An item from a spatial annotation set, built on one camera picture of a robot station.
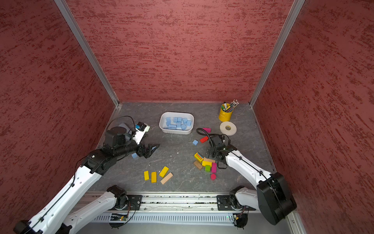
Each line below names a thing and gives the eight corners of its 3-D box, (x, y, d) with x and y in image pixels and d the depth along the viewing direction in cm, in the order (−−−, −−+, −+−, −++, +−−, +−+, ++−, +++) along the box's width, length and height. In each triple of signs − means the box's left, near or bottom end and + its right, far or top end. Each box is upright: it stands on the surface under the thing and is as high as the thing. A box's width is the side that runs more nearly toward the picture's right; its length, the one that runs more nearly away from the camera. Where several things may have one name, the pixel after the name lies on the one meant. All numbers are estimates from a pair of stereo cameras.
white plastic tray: (158, 135, 103) (157, 130, 98) (161, 116, 114) (160, 111, 109) (194, 135, 103) (194, 130, 99) (193, 117, 114) (193, 111, 109)
